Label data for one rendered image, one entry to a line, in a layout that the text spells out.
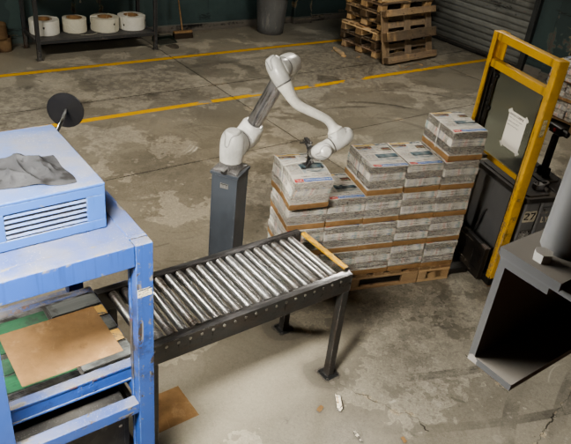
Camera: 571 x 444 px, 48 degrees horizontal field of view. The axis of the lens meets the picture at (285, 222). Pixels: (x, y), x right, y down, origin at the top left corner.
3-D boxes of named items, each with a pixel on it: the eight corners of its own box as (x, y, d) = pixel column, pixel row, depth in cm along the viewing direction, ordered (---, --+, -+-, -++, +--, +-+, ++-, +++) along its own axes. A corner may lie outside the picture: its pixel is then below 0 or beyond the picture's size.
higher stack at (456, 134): (394, 255, 540) (426, 111, 473) (425, 252, 549) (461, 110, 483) (415, 282, 509) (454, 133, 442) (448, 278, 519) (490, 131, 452)
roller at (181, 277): (181, 275, 363) (181, 268, 360) (224, 322, 332) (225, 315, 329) (173, 277, 360) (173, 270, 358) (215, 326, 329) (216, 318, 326)
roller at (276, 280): (241, 255, 384) (247, 255, 387) (286, 298, 353) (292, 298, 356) (243, 247, 382) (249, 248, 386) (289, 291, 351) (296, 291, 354)
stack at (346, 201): (263, 270, 503) (271, 176, 460) (394, 255, 540) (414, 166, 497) (278, 300, 472) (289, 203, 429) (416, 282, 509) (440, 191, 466)
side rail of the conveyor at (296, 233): (294, 244, 415) (296, 228, 409) (300, 247, 411) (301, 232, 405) (94, 307, 343) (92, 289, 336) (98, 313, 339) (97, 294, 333)
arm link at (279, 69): (288, 80, 379) (297, 75, 390) (273, 53, 375) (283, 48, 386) (271, 90, 387) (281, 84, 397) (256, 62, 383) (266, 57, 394)
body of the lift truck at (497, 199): (453, 238, 574) (476, 158, 533) (504, 233, 591) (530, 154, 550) (498, 284, 519) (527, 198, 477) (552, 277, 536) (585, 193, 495)
